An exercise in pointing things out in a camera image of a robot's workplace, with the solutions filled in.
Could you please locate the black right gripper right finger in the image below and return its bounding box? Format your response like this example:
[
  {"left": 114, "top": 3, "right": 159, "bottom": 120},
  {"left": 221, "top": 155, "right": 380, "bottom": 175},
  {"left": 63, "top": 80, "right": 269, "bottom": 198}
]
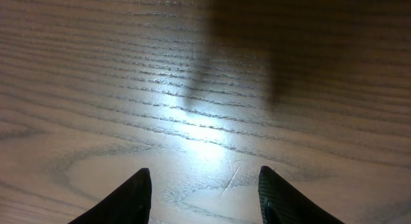
[{"left": 258, "top": 166, "right": 343, "bottom": 224}]

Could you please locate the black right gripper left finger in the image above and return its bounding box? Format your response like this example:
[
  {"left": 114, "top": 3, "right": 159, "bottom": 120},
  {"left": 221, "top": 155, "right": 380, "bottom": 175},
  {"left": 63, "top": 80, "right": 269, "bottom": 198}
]
[{"left": 70, "top": 168, "right": 152, "bottom": 224}]

